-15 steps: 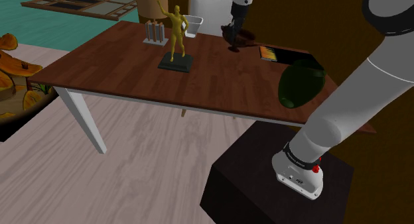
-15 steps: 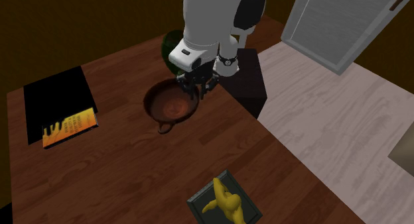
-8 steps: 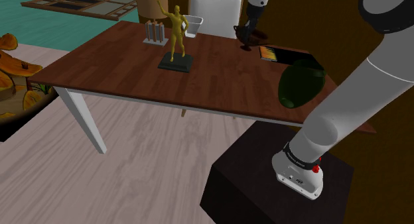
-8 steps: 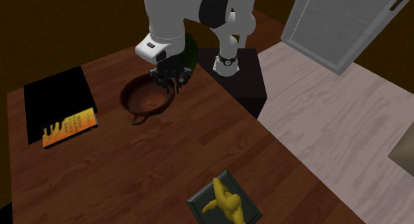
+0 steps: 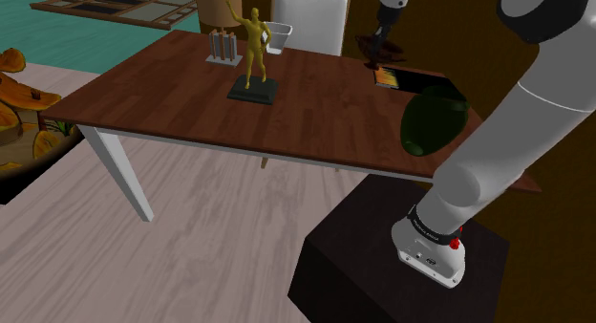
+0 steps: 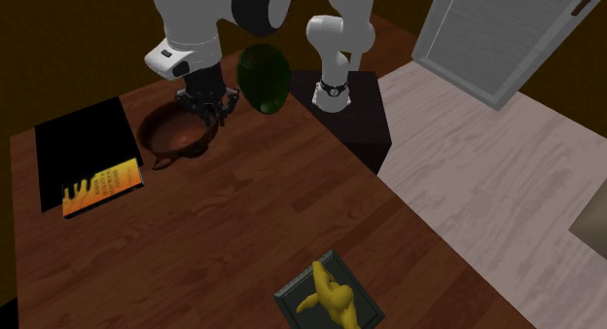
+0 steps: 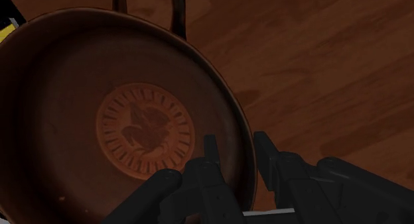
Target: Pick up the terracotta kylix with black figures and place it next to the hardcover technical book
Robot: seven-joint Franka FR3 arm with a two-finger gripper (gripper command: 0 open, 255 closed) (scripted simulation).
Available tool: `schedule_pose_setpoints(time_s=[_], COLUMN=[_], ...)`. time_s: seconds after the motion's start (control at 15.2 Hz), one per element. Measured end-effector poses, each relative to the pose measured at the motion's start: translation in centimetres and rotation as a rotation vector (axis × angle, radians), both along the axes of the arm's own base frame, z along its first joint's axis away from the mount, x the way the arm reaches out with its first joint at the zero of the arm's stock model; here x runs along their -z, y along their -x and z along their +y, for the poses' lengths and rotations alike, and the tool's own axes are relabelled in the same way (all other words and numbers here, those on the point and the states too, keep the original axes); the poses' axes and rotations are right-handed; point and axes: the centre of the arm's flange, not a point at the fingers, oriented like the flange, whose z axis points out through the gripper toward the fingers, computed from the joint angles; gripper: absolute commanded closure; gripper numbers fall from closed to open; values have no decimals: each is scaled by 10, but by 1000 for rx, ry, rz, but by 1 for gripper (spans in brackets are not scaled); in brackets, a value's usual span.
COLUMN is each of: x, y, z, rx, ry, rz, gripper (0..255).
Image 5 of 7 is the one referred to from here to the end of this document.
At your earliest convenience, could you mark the brown table with white legs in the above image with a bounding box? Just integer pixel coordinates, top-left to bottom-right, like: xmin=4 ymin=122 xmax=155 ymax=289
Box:
xmin=39 ymin=29 xmax=544 ymax=224

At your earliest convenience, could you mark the table lamp with wooden base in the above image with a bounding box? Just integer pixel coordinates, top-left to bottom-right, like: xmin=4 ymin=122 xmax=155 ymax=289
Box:
xmin=194 ymin=0 xmax=245 ymax=69

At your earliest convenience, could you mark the white chair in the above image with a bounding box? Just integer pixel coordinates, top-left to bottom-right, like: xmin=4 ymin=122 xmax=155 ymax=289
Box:
xmin=270 ymin=0 xmax=351 ymax=57

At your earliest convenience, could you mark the wooden multi-pane frame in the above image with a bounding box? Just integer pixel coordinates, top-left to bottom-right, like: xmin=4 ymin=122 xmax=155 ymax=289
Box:
xmin=29 ymin=0 xmax=200 ymax=32

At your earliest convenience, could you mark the dark green vase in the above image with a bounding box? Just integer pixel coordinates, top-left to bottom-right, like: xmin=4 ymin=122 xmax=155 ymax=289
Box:
xmin=399 ymin=84 xmax=472 ymax=159

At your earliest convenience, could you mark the dark robot stand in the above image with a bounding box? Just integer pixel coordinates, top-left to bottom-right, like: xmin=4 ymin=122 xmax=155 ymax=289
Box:
xmin=287 ymin=172 xmax=511 ymax=323

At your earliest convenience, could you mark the white cup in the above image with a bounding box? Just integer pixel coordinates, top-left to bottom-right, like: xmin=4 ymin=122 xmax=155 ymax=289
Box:
xmin=264 ymin=21 xmax=294 ymax=56

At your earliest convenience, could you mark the orange plant in dark pot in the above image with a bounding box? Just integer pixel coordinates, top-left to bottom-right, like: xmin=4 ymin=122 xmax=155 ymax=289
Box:
xmin=0 ymin=47 xmax=86 ymax=206

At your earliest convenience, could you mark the dark brown flat object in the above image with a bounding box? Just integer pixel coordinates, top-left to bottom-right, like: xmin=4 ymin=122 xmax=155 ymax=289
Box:
xmin=354 ymin=33 xmax=407 ymax=72

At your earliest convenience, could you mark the gold figure on dark base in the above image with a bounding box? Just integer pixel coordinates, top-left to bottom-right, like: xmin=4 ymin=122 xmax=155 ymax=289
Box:
xmin=225 ymin=0 xmax=280 ymax=107

